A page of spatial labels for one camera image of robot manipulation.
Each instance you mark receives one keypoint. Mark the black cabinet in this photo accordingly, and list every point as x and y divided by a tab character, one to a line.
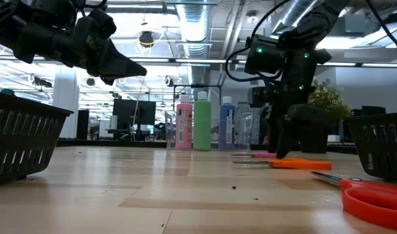
82	125

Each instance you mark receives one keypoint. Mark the black aluminium rig frame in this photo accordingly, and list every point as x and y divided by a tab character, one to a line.
120	142

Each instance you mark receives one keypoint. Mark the orange scissors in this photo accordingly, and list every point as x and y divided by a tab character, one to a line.
302	164

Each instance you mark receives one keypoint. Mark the black background frame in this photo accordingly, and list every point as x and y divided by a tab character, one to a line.
198	86

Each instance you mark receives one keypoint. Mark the pink scissors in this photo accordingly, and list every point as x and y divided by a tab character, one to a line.
263	155

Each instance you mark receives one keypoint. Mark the ribbed silver ceiling duct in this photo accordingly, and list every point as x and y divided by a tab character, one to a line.
195	29

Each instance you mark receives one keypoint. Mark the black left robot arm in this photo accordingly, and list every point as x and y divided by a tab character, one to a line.
3	19

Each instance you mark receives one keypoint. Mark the white-flowered plant in black pot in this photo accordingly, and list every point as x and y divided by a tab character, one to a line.
334	104

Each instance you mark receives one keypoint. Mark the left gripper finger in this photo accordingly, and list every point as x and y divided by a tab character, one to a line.
120	66

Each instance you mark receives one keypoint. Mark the clear plastic bin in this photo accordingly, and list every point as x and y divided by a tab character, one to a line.
245	130

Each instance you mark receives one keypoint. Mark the green paint bottle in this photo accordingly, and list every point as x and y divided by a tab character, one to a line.
202	126

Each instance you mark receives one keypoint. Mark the black slotted plastic basket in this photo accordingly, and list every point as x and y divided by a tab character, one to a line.
22	140
380	146

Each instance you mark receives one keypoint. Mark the red scissors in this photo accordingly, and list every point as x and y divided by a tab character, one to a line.
357	204

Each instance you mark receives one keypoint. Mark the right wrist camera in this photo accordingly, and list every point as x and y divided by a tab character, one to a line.
264	55

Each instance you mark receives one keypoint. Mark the pink paint bottle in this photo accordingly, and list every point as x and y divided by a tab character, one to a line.
188	136

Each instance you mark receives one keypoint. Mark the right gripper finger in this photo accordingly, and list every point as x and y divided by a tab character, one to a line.
273	138
286	139

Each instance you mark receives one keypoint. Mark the blue paint bottle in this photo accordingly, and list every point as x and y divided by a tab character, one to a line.
223	130

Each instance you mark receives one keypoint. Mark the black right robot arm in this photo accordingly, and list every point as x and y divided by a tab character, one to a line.
315	22

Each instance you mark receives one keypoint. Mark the black monitor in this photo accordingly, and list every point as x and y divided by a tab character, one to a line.
133	112

